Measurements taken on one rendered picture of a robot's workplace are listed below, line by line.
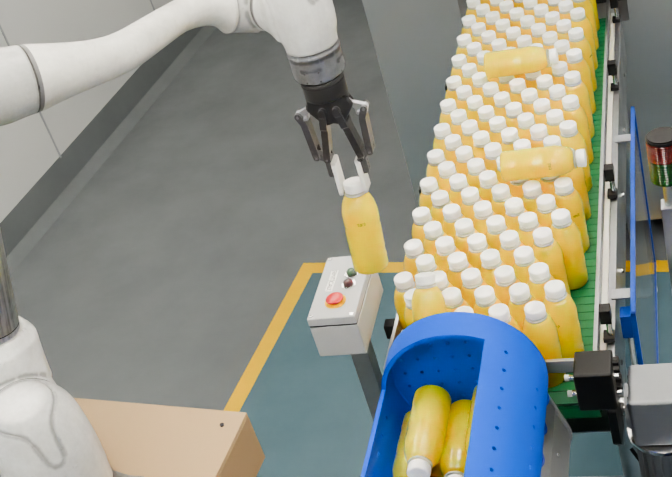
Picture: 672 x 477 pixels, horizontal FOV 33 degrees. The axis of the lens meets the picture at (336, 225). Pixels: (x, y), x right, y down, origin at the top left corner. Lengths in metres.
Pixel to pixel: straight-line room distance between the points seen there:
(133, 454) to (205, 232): 2.76
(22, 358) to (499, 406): 0.80
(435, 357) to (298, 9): 0.65
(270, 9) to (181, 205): 3.22
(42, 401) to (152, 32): 0.60
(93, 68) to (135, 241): 3.25
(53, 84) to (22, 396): 0.52
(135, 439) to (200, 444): 0.13
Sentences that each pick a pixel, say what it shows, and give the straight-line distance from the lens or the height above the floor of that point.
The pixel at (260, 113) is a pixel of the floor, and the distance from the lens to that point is 5.57.
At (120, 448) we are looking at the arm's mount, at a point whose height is 1.12.
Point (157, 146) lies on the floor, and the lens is 5.61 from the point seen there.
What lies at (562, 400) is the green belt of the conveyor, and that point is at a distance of 2.27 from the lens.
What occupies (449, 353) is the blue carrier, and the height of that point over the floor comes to 1.15.
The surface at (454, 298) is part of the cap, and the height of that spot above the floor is 1.08.
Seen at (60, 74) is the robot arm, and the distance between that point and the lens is 1.69.
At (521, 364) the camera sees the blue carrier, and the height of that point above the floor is 1.17.
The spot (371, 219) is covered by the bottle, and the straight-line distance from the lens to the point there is 2.07.
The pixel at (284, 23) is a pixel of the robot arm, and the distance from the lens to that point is 1.88.
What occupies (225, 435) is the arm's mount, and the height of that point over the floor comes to 1.11.
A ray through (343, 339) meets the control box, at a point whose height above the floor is 1.04.
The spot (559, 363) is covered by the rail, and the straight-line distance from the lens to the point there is 2.22.
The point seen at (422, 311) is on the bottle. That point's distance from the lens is 2.23.
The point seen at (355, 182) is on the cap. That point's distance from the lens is 2.06.
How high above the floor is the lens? 2.46
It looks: 33 degrees down
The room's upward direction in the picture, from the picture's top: 18 degrees counter-clockwise
